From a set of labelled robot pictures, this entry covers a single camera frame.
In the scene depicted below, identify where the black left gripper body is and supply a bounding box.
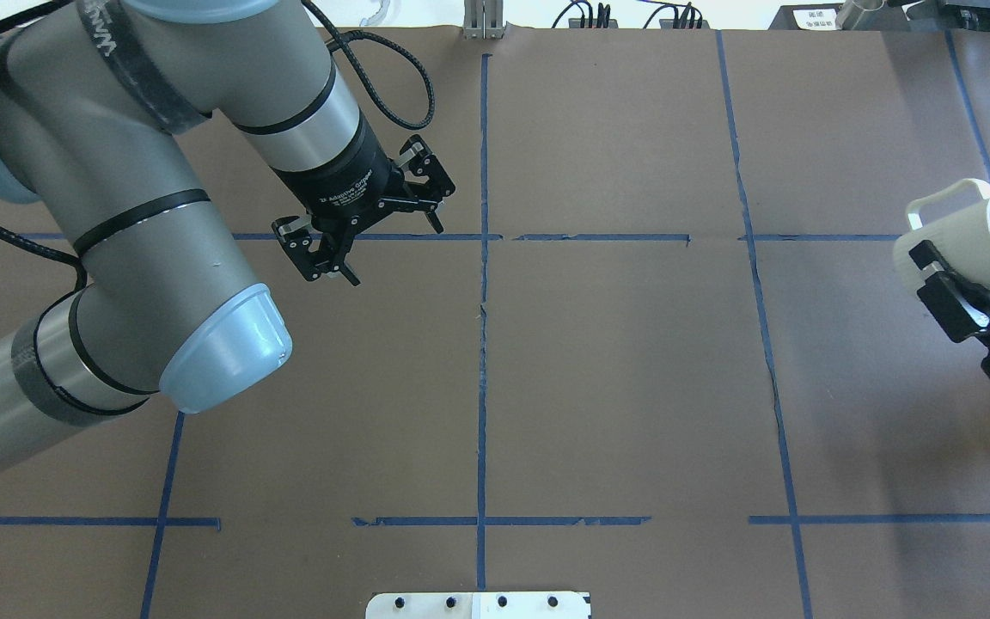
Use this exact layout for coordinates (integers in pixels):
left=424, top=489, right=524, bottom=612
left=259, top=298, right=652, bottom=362
left=272, top=129, right=406, bottom=252

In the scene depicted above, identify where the white ceramic mug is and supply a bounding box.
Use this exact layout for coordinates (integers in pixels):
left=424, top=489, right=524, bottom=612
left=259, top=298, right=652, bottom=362
left=892, top=179, right=990, bottom=293

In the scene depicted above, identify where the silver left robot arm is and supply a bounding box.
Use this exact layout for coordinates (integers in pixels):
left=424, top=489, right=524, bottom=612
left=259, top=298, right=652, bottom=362
left=0, top=1, right=455, bottom=473

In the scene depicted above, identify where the small metal cup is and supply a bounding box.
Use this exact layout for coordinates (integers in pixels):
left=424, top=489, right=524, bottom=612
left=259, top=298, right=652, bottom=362
left=835, top=0, right=885, bottom=31

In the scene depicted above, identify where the aluminium frame post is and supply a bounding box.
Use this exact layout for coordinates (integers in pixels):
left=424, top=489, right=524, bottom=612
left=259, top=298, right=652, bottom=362
left=462, top=0, right=506, bottom=40

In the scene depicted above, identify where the white camera pedestal column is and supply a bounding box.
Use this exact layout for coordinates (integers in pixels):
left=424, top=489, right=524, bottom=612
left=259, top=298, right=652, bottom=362
left=364, top=591, right=593, bottom=618

